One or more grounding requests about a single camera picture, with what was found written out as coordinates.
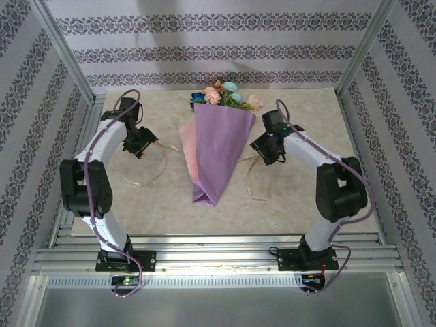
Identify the cream ribbon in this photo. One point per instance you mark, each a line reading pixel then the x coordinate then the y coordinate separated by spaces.
pixel 167 146

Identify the pink and purple wrapping paper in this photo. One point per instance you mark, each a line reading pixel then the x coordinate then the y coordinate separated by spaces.
pixel 221 143

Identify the artificial flower bunch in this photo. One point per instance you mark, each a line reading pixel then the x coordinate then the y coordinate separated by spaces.
pixel 213 97

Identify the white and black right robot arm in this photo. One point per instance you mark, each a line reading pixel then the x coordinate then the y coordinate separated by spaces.
pixel 306 150

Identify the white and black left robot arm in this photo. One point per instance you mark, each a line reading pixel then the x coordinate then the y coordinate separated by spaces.
pixel 102 143

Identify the controller board with LED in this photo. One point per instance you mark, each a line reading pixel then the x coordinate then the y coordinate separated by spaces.
pixel 126 281
pixel 311 281

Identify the grey metal panel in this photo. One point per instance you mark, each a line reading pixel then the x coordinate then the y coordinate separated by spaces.
pixel 218 306

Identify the aluminium side rail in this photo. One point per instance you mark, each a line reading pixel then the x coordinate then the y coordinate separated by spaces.
pixel 354 136
pixel 89 114

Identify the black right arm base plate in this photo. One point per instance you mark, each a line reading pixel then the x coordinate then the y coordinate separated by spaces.
pixel 287 260

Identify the aluminium frame post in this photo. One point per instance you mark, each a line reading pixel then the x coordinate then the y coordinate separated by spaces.
pixel 65 51
pixel 365 51

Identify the aluminium frame cross rail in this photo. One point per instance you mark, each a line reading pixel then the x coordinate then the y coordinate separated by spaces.
pixel 218 253

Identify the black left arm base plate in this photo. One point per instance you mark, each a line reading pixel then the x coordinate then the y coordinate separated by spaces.
pixel 148 260

